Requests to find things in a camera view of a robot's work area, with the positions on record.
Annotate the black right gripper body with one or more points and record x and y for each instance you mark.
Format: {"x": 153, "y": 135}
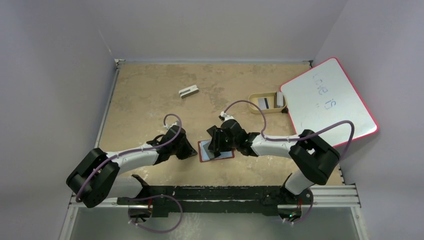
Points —
{"x": 216, "y": 140}

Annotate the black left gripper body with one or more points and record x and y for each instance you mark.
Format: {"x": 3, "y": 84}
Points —
{"x": 182, "y": 151}

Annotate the red card holder wallet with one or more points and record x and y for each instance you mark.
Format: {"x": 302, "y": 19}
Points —
{"x": 203, "y": 157}

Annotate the black credit card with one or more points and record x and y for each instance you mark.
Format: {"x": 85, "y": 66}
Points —
{"x": 211, "y": 154}

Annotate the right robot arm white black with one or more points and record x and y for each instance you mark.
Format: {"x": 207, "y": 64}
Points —
{"x": 314, "y": 157}

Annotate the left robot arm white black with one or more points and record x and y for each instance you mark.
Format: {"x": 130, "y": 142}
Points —
{"x": 95, "y": 177}

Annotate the loose card in tray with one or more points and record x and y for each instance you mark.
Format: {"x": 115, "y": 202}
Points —
{"x": 263, "y": 103}

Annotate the white grey card reader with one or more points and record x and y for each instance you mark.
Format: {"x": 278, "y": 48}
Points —
{"x": 188, "y": 91}

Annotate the stack of white cards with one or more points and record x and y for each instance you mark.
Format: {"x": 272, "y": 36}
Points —
{"x": 279, "y": 100}

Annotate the beige oval tray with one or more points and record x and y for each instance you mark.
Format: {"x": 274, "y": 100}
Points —
{"x": 270, "y": 102}

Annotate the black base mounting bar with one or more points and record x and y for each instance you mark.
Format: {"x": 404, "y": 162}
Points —
{"x": 267, "y": 200}

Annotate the pink-framed whiteboard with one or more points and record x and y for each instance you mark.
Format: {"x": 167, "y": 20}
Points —
{"x": 325, "y": 95}

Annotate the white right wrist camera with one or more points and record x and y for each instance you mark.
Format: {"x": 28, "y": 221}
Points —
{"x": 225, "y": 116}

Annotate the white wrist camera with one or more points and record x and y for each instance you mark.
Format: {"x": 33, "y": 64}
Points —
{"x": 225, "y": 116}
{"x": 168, "y": 126}

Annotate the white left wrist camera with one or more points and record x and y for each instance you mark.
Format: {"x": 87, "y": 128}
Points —
{"x": 168, "y": 126}

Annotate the aluminium table frame rail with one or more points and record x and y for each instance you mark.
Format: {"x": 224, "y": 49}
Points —
{"x": 143, "y": 93}

